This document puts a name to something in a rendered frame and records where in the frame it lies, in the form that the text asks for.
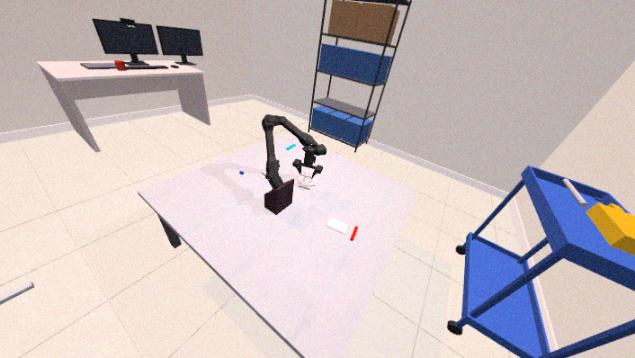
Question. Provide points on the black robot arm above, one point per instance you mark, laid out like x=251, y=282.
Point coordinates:
x=272, y=164

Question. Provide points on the pale pink flat plate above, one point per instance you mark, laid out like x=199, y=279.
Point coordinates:
x=337, y=225

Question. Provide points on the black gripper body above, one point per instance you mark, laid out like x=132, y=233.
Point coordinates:
x=308, y=162

